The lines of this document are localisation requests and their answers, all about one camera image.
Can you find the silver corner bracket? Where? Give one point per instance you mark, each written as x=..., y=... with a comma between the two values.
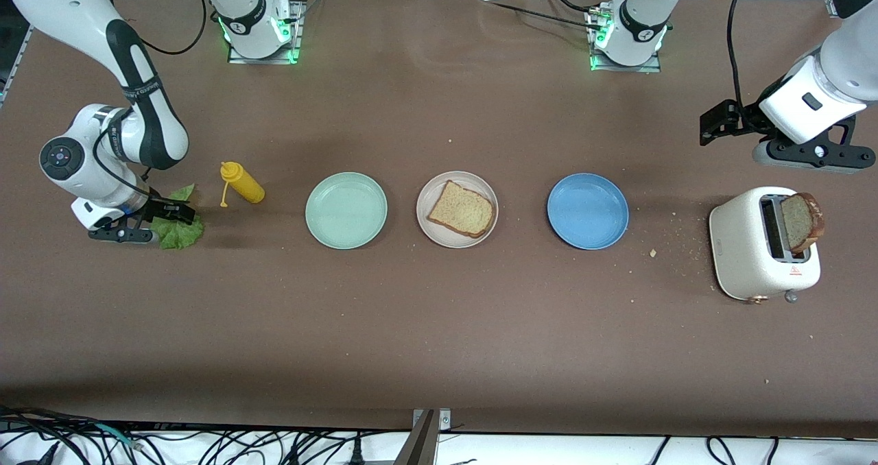
x=442, y=420

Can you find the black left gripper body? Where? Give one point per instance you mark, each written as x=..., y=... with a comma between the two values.
x=745, y=120

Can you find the toasted brown bread slice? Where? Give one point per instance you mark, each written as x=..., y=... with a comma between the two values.
x=799, y=221
x=463, y=211

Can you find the beige plate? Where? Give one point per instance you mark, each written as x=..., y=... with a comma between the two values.
x=480, y=182

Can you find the yellow mustard squeeze bottle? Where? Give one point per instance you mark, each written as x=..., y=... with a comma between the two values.
x=247, y=187

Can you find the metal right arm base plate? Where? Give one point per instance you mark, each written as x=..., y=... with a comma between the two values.
x=299, y=19

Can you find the grey metal bar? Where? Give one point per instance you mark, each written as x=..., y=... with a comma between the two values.
x=418, y=444

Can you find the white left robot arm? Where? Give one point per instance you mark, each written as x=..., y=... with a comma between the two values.
x=847, y=67

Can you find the mint green plate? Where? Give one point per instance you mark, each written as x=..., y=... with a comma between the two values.
x=346, y=211

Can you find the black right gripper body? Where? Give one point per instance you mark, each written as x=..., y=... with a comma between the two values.
x=159, y=208

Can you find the aluminium table edge rail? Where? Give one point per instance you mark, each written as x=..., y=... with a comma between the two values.
x=12, y=74

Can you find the white toaster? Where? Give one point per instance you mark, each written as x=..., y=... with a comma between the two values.
x=741, y=245

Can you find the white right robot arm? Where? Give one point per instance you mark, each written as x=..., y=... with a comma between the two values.
x=68, y=5

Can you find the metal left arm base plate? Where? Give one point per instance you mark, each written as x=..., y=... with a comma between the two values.
x=645, y=68

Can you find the green lettuce leaf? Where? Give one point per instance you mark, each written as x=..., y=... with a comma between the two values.
x=182, y=235

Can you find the blue plate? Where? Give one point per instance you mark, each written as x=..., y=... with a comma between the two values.
x=588, y=211

